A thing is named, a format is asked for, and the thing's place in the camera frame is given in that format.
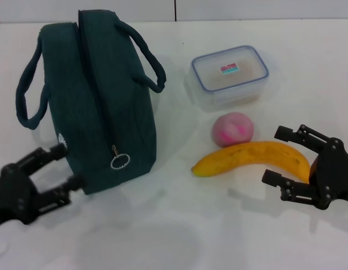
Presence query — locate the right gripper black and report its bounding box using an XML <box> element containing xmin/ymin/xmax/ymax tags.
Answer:
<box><xmin>261</xmin><ymin>124</ymin><xmax>348</xmax><ymax>211</ymax></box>

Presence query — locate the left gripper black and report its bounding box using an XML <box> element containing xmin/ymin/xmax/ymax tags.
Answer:
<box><xmin>0</xmin><ymin>143</ymin><xmax>87</xmax><ymax>228</ymax></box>

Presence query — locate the yellow banana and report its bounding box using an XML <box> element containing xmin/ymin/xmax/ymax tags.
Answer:
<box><xmin>191</xmin><ymin>140</ymin><xmax>311</xmax><ymax>185</ymax></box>

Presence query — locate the pink peach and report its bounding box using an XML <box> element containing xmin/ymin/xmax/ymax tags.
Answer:
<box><xmin>211</xmin><ymin>111</ymin><xmax>255</xmax><ymax>149</ymax></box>

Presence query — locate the dark teal insulated lunch bag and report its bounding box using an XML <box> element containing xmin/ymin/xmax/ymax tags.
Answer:
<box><xmin>15</xmin><ymin>10</ymin><xmax>166</xmax><ymax>195</ymax></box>

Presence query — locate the clear plastic food container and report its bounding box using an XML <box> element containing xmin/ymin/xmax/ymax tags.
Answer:
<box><xmin>189</xmin><ymin>45</ymin><xmax>270</xmax><ymax>113</ymax></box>

